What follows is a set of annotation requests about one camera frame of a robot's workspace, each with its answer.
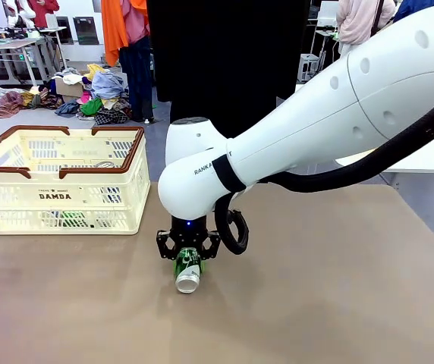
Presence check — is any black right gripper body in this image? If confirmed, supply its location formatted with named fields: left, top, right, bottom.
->
left=169, top=216, right=211, bottom=252

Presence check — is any cream basket with brown rim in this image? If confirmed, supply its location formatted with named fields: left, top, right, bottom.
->
left=0, top=125, right=152, bottom=236

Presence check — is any cardboard box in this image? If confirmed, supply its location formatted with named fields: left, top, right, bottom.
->
left=55, top=75, right=86, bottom=99

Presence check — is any grey background desk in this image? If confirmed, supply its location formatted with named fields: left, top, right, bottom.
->
left=0, top=26, right=68, bottom=87

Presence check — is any pile of colourful clothes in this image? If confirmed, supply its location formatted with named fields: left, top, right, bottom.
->
left=0, top=64, right=132, bottom=126

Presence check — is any person in black clothes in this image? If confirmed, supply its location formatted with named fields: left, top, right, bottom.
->
left=146, top=0, right=311, bottom=126

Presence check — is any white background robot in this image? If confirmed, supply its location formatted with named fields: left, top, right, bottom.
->
left=3, top=0, right=36, bottom=30

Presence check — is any person in red top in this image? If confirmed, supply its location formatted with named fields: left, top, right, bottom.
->
left=27, top=0, right=61, bottom=30

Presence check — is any white computer case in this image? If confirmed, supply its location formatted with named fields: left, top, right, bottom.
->
left=297, top=52, right=321, bottom=83

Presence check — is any white table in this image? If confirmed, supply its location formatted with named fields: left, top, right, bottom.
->
left=294, top=83, right=434, bottom=187

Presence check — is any person in pink hoodie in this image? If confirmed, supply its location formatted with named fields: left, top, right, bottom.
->
left=336, top=0, right=397, bottom=58

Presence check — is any person in blue jacket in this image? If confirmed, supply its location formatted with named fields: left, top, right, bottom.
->
left=393, top=0, right=434, bottom=24

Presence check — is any right arm black sleeved cable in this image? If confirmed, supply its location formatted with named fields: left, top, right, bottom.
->
left=212, top=85, right=434, bottom=256

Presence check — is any dark wall panel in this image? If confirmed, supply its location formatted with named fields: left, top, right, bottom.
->
left=72, top=16, right=99, bottom=46

